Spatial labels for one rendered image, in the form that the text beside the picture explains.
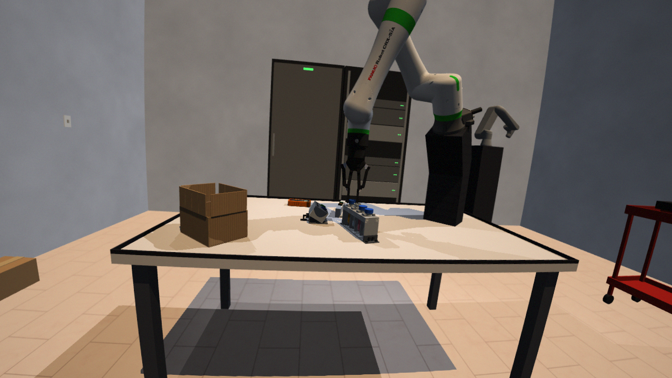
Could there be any orange digital multimeter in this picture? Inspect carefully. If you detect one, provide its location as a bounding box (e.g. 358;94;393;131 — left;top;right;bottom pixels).
288;199;311;207

